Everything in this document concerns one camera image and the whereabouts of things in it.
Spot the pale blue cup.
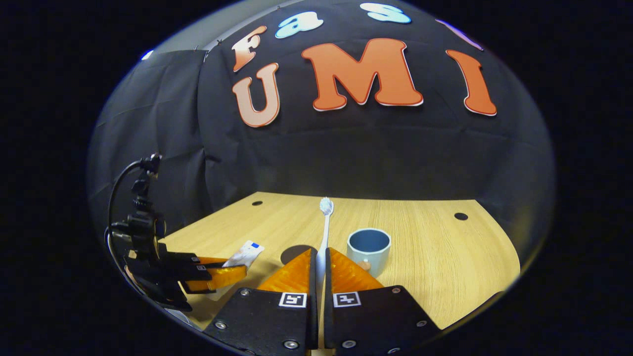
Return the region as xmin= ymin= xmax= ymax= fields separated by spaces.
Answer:
xmin=346 ymin=228 xmax=392 ymax=278

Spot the white toothpaste tube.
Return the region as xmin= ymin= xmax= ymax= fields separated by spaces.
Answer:
xmin=223 ymin=240 xmax=265 ymax=270

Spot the black backdrop cloth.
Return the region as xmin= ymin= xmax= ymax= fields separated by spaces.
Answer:
xmin=88 ymin=0 xmax=557 ymax=292

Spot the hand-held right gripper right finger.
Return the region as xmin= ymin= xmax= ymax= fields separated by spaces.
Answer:
xmin=324 ymin=247 xmax=442 ymax=356

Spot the dark round coaster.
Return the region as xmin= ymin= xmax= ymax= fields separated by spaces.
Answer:
xmin=280 ymin=244 xmax=317 ymax=266

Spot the white toothbrush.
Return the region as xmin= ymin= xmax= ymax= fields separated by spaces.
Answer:
xmin=316 ymin=197 xmax=335 ymax=349

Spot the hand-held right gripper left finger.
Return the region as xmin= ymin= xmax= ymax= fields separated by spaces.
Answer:
xmin=204 ymin=248 xmax=319 ymax=356

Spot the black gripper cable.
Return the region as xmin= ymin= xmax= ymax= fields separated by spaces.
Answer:
xmin=105 ymin=158 xmax=149 ymax=297

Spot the light wooden desktop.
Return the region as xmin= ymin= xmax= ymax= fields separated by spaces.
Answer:
xmin=158 ymin=192 xmax=521 ymax=356

